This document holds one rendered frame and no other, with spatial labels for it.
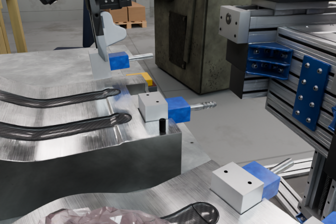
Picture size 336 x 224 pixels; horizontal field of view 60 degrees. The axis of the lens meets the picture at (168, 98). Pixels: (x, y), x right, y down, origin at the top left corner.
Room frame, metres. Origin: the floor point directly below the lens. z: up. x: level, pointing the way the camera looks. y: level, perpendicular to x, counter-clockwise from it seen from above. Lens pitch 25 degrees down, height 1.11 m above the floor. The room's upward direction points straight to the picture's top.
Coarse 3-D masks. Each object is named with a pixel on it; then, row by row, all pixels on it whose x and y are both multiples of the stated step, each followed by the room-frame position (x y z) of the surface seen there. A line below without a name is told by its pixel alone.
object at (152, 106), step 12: (144, 96) 0.43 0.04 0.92; (156, 96) 0.43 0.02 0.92; (180, 96) 0.46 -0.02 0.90; (144, 108) 0.39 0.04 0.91; (156, 108) 0.40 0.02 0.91; (168, 108) 0.41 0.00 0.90; (180, 108) 0.41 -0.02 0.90; (192, 108) 0.44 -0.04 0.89; (144, 120) 0.40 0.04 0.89; (156, 120) 0.40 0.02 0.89; (180, 120) 0.41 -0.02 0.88
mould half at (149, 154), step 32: (32, 96) 0.49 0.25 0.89; (128, 96) 0.49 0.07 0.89; (128, 128) 0.37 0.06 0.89; (0, 160) 0.29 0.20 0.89; (32, 160) 0.30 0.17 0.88; (64, 160) 0.31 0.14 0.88; (96, 160) 0.32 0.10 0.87; (128, 160) 0.34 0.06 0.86; (160, 160) 0.35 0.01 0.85; (0, 192) 0.29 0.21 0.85; (32, 192) 0.30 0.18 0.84; (64, 192) 0.31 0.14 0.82; (96, 192) 0.32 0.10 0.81
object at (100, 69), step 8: (96, 48) 0.60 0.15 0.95; (96, 56) 0.55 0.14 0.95; (112, 56) 0.57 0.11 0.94; (120, 56) 0.57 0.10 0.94; (128, 56) 0.59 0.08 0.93; (136, 56) 0.60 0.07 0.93; (144, 56) 0.60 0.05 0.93; (152, 56) 0.61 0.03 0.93; (96, 64) 0.55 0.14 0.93; (104, 64) 0.56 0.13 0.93; (112, 64) 0.56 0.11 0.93; (120, 64) 0.57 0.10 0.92; (128, 64) 0.57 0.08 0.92; (96, 72) 0.55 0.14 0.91; (104, 72) 0.55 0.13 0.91
